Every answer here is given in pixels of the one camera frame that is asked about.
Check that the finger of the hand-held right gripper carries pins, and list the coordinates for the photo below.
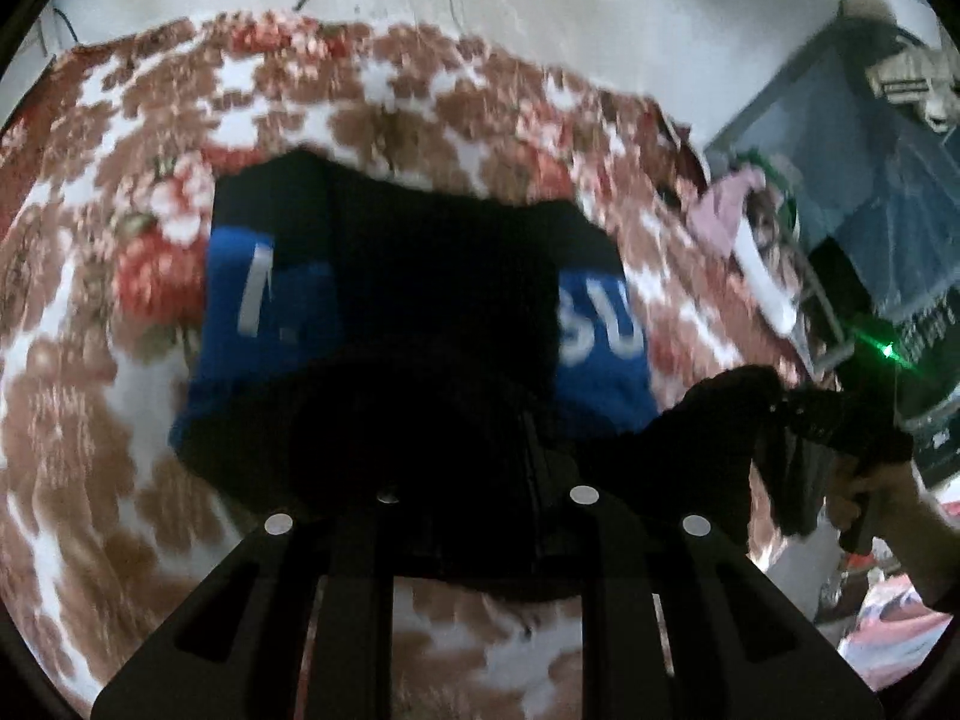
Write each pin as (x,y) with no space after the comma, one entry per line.
(801,487)
(806,411)

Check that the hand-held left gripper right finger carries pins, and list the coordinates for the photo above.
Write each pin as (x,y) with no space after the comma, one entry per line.
(607,562)

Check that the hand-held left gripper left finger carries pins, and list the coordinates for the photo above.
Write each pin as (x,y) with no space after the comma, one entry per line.
(360,562)

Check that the blue and black hooded jacket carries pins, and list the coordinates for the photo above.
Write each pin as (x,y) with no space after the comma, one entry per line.
(450,300)

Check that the person's right forearm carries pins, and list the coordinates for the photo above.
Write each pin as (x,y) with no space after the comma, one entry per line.
(937,562)

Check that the person's right hand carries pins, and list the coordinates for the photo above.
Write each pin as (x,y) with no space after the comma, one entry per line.
(892,502)

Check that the white pillow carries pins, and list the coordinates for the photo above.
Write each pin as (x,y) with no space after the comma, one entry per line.
(765,285)

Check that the green garment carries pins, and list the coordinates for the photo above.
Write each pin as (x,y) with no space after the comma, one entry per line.
(780,187)

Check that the pink cloth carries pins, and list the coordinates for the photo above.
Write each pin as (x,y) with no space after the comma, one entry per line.
(724,210)

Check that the white striped garment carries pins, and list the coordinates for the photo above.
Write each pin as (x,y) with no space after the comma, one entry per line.
(907,79)

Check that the floral blanket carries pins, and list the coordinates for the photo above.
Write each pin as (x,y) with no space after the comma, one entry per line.
(112,427)

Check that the grey metal bunk bed frame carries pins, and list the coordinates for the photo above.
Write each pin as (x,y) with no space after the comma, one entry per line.
(772,97)

